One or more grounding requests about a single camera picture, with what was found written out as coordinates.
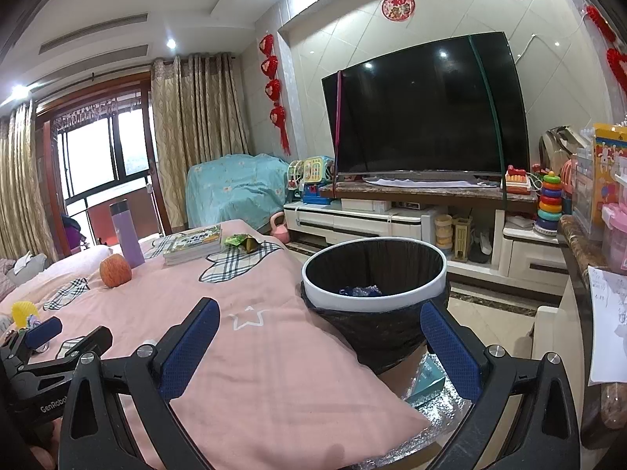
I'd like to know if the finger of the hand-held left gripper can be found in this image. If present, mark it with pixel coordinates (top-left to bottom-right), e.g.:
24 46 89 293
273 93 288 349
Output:
0 316 63 369
24 325 113 374

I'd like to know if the pink strap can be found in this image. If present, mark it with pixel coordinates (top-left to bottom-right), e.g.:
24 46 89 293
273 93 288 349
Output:
333 71 344 199

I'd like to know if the white paper sheet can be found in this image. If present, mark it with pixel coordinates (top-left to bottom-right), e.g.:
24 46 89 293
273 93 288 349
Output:
588 265 627 385

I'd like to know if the yellow spiky ball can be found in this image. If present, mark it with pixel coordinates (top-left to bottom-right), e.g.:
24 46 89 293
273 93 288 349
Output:
11 301 40 329

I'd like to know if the white wall cable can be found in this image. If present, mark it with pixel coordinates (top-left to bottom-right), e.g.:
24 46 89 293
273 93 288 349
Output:
514 33 538 62

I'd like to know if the teal tissue box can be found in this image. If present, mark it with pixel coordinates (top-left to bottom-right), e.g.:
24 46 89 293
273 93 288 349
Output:
406 355 446 400

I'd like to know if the red heart hanging ornament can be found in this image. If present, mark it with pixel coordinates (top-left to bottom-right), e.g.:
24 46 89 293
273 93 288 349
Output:
585 5 627 95
259 34 291 156

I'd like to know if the rainbow stacking rings toy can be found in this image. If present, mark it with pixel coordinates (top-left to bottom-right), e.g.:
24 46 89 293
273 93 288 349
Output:
535 171 564 237

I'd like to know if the grey sofa cushion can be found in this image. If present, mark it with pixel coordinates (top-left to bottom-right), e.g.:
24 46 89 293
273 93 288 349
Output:
0 252 50 299

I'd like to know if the pale pink quilt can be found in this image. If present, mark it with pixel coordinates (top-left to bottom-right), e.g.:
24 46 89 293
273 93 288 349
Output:
46 245 116 282

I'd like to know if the red toy telephone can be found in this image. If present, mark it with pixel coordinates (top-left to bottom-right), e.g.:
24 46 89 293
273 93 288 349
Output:
504 165 538 195

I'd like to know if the children's picture book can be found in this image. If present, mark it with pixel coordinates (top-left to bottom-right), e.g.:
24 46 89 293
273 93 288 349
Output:
161 224 223 266

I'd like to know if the wooden cage box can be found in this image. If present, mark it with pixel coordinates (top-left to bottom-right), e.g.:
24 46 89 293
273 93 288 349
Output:
451 215 474 262

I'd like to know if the silver foil mat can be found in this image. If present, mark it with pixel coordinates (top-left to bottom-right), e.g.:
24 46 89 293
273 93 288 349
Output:
343 347 478 468

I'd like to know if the marble top side cabinet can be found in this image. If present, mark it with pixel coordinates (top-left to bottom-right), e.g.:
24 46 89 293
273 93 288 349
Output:
531 215 627 451

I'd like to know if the colourful toy box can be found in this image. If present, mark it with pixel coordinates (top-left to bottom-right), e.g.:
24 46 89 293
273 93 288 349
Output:
590 124 627 240

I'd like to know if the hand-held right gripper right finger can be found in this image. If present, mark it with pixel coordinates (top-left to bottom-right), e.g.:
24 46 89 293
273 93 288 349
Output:
420 301 581 470

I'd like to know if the pink kettlebell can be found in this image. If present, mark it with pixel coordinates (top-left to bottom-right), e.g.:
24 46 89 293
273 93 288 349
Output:
268 213 290 244

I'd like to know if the teal cloth covered furniture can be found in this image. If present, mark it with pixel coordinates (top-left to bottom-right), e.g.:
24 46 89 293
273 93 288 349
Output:
185 153 290 231

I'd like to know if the toy phone set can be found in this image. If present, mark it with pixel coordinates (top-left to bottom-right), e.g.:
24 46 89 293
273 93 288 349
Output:
303 155 336 187

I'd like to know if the green snack packet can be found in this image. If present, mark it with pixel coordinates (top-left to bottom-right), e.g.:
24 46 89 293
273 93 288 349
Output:
223 234 263 254

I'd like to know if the beige bag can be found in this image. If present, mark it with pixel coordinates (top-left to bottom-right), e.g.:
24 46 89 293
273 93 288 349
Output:
539 126 593 172

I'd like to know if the colourful wheel toy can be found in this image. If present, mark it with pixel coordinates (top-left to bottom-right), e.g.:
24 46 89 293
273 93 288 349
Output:
286 159 307 201

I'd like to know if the blue crinkled plastic wrapper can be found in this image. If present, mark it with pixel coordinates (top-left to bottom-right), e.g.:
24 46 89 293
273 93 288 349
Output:
338 284 383 299

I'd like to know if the white television cabinet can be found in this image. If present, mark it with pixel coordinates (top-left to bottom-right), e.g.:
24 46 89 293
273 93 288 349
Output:
283 176 571 297

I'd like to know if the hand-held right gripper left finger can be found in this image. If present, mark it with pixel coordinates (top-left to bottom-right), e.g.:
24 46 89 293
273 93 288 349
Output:
58 298 221 470

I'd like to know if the white trash bin black liner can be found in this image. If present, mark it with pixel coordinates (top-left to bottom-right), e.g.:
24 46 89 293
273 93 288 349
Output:
300 236 451 375

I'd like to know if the black flat television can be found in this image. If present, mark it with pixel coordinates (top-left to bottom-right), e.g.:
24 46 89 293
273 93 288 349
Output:
321 32 531 179

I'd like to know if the purple thermos bottle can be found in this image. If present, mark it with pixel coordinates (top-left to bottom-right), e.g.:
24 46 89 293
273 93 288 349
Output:
109 199 146 268

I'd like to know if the pink patchwork blanket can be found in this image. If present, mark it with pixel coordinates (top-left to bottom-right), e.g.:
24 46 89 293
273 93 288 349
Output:
0 219 432 470

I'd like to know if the pink lid plastic jar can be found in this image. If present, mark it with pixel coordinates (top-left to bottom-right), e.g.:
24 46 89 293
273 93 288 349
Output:
602 203 627 271

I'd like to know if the purple cloth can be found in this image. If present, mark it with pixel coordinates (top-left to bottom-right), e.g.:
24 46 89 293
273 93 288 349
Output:
61 214 86 250

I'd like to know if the red apple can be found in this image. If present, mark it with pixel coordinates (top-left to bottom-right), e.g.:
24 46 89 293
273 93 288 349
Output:
99 253 133 287

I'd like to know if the round bamboo container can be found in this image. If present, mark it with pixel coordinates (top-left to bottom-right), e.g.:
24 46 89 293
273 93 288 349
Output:
435 214 453 250

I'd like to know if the brown framed balcony window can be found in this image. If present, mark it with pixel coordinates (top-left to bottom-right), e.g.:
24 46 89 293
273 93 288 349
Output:
36 71 162 244

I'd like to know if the pink plastic toy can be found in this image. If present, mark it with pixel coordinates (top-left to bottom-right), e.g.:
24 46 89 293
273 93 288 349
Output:
561 159 577 197

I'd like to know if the round red wall sticker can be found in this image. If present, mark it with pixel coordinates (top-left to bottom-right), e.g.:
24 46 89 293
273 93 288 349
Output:
382 0 415 21

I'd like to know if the beige patterned curtain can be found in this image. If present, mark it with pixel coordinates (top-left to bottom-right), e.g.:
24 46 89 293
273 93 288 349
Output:
0 100 64 260
149 51 253 233

